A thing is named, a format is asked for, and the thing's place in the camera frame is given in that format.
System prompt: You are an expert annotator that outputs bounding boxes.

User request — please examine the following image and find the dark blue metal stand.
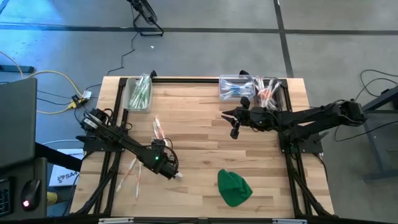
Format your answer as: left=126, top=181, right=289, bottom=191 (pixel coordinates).
left=360, top=85, right=398, bottom=183

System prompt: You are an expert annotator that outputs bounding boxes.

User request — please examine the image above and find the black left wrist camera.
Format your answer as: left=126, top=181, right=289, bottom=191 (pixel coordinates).
left=150, top=139, right=167, bottom=151

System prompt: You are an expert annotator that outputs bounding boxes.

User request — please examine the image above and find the yellow cable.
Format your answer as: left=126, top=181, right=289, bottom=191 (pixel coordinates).
left=0, top=51, right=87, bottom=115

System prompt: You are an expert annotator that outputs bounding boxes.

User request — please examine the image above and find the dark grey monitor back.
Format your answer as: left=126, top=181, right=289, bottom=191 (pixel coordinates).
left=0, top=77, right=38, bottom=169

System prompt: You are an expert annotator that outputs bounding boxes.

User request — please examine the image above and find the white cardboard box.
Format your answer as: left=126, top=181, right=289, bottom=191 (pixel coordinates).
left=49, top=148, right=83, bottom=187

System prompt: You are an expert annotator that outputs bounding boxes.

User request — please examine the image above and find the green cloth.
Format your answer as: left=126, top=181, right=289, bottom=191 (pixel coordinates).
left=216, top=169, right=253, bottom=208

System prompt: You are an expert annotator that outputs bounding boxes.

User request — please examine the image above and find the black computer mouse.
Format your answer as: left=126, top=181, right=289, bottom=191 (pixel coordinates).
left=21, top=179, right=41, bottom=212

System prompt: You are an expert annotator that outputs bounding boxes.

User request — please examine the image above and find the grey translucent plastic bin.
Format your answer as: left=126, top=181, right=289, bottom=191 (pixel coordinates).
left=254, top=75, right=282, bottom=110

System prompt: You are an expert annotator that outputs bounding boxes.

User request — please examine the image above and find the cloudy white plastic bin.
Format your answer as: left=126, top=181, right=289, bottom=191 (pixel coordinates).
left=123, top=76, right=154, bottom=114

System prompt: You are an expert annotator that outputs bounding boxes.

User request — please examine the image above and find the white metal bracket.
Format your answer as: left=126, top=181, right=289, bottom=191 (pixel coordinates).
left=272, top=218, right=307, bottom=224
left=98, top=217, right=134, bottom=224

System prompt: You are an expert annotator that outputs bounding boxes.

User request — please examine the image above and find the clear plastic bin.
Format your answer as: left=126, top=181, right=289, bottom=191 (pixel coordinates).
left=218, top=74, right=257, bottom=102

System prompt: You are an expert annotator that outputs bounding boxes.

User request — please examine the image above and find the black floor cable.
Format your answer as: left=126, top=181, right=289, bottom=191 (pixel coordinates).
left=334, top=68, right=398, bottom=143
left=107, top=30, right=137, bottom=76

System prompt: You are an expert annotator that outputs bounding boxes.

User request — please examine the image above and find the black keyboard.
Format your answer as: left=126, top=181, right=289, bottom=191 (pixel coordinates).
left=0, top=179, right=13, bottom=217

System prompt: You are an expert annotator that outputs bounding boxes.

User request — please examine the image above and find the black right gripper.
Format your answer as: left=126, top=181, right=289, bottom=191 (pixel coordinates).
left=221, top=95, right=274, bottom=140

